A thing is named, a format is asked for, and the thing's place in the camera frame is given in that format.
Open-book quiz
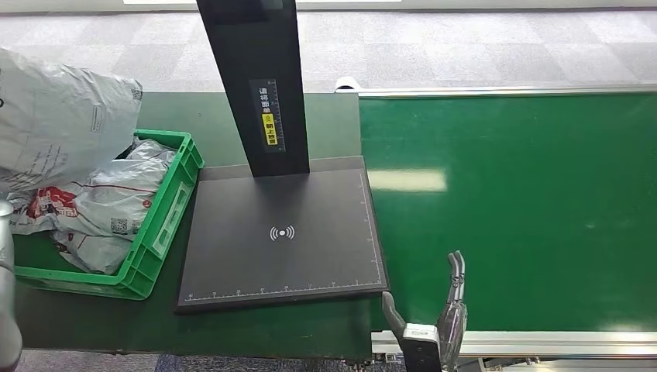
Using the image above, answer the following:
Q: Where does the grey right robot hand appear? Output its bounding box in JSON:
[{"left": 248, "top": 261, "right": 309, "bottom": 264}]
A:
[{"left": 380, "top": 250, "right": 469, "bottom": 372}]

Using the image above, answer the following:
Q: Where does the large grey courier package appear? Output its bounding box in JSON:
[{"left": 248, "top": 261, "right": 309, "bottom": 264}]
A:
[{"left": 0, "top": 47, "right": 144, "bottom": 195}]

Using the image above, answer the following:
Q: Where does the green conveyor belt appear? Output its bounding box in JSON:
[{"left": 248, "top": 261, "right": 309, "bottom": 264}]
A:
[{"left": 358, "top": 92, "right": 657, "bottom": 334}]

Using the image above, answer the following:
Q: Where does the black inbound scanner machine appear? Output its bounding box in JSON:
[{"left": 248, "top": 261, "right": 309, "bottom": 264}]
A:
[{"left": 174, "top": 0, "right": 390, "bottom": 315}]

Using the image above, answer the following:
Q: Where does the small grey package red line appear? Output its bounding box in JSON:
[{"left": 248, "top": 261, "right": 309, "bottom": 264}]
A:
[{"left": 50, "top": 228, "right": 132, "bottom": 276}]

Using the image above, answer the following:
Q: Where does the grey package with red print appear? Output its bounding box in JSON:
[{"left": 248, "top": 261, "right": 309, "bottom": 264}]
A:
[{"left": 7, "top": 153, "right": 179, "bottom": 240}]

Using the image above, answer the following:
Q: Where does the yellow black label sticker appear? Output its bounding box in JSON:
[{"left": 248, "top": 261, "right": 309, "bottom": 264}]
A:
[{"left": 249, "top": 78, "right": 287, "bottom": 154}]

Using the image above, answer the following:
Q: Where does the green plastic crate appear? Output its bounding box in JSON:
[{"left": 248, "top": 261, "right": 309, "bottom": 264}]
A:
[{"left": 13, "top": 129, "right": 205, "bottom": 302}]

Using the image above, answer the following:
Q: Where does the crumpled grey mailer bag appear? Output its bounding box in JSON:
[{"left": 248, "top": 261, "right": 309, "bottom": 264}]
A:
[{"left": 125, "top": 136, "right": 179, "bottom": 167}]

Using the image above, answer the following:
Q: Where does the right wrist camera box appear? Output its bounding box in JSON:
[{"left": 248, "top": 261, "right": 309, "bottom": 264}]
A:
[{"left": 401, "top": 322, "right": 444, "bottom": 372}]

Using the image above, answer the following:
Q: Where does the silver conveyor side rail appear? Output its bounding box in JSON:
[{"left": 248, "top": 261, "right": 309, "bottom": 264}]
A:
[
  {"left": 335, "top": 81, "right": 657, "bottom": 98},
  {"left": 370, "top": 330, "right": 657, "bottom": 360}
]

